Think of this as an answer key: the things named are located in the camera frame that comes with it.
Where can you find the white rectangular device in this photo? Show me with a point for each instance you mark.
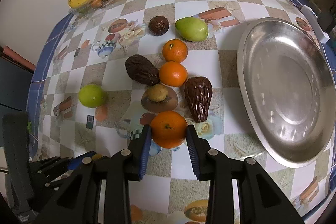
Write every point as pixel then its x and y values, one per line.
pixel 322 36

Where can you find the green pear-shaped fruit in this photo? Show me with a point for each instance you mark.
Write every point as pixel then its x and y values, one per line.
pixel 192 29

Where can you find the round green apple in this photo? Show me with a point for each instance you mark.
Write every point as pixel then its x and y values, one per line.
pixel 92 96

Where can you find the black box device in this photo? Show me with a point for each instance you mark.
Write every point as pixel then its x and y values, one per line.
pixel 326 21

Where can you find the silver metal plate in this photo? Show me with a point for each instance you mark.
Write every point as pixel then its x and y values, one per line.
pixel 288 91

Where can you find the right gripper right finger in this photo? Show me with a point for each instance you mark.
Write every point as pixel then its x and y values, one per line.
pixel 260 199

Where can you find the large dark wrinkled fruit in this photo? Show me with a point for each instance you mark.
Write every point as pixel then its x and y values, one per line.
pixel 140 69

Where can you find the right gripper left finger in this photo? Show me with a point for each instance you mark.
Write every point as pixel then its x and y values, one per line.
pixel 119 181

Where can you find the dark wrinkled date fruit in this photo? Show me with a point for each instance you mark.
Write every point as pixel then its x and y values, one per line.
pixel 198 93

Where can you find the round dark wrinkled fruit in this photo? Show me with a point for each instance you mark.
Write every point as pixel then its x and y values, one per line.
pixel 158 25

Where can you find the small tan round fruit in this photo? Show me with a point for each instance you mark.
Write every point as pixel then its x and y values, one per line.
pixel 157 93

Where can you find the checkered patterned tablecloth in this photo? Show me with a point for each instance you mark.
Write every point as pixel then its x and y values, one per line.
pixel 93 48

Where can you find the orange tangerine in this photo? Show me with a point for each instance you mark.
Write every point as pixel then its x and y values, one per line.
pixel 168 129
pixel 175 50
pixel 173 74

